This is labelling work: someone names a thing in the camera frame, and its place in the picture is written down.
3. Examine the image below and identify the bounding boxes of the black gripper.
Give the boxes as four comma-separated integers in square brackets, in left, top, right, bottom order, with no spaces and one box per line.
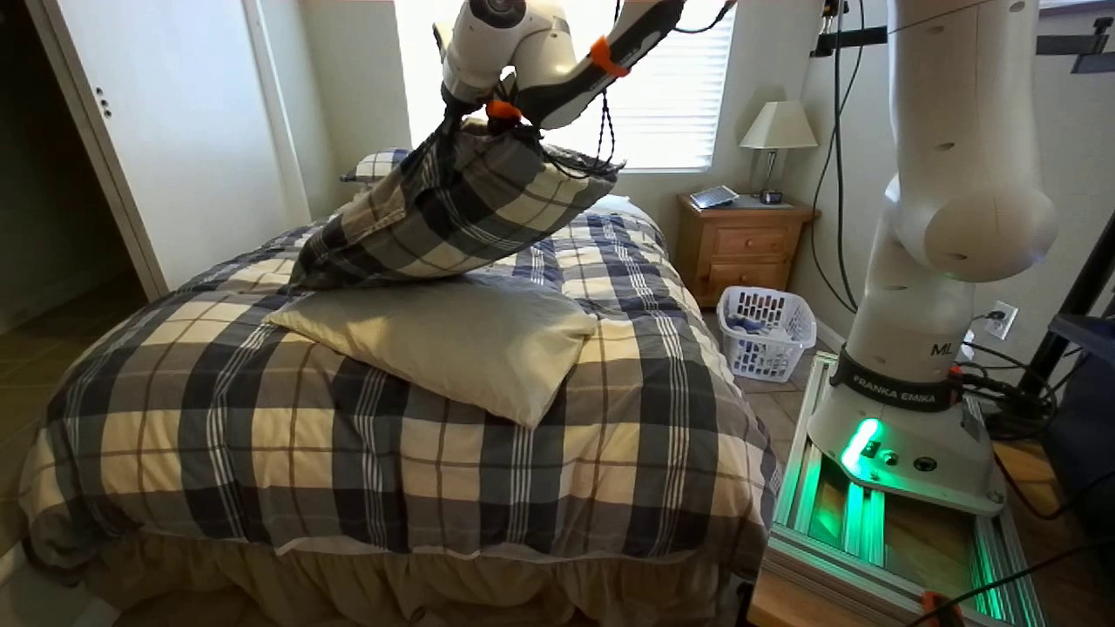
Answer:
[437,89,552,142]

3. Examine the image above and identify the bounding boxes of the plaid pillow with ruffled edge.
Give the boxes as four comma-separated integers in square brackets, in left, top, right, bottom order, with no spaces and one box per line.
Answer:
[290,120,628,293]

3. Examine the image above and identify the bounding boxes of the plaid covered bed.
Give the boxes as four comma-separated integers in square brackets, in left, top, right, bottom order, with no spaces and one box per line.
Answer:
[15,192,784,584]

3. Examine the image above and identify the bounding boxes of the beige bed skirt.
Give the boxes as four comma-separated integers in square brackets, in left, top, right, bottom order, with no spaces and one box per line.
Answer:
[61,526,763,627]

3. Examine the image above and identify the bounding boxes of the small plaid pillow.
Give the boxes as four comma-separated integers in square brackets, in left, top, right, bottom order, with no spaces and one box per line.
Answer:
[343,142,418,188]

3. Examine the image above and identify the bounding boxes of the white window blinds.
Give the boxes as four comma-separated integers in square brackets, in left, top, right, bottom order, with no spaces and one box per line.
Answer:
[395,0,737,179]

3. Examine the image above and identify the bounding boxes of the cream plain pillow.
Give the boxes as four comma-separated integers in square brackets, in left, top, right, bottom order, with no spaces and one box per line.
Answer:
[264,272,602,432]

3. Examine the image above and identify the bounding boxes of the book on nightstand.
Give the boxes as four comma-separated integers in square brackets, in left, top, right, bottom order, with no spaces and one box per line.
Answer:
[685,180,748,216]

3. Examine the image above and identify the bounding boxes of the wooden nightstand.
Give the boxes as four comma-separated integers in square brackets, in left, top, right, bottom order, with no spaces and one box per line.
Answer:
[672,194,815,313]

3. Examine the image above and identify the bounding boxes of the table lamp with cream shade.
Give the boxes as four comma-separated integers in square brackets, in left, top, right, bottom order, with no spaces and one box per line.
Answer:
[734,98,823,209]

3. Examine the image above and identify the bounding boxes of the white door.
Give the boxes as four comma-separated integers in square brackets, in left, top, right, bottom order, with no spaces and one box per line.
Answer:
[25,0,319,302]

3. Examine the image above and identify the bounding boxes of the white plastic laundry basket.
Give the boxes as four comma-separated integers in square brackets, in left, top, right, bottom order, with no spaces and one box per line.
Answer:
[714,284,823,388]

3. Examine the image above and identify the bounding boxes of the black metal stand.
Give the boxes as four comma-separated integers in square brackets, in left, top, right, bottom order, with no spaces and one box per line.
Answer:
[1019,236,1115,404]

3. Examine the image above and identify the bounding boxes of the black hanging cable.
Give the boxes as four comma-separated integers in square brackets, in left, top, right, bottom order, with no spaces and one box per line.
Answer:
[805,0,869,320]

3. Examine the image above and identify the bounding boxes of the white wall power outlet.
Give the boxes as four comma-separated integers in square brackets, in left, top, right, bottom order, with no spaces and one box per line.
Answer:
[983,301,1023,344]

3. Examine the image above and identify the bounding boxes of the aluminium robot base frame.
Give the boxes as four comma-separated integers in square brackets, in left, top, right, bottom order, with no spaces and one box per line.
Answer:
[758,344,1051,627]

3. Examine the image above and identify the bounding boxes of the black floor cable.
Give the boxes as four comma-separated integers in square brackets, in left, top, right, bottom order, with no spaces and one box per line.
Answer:
[904,537,1115,627]

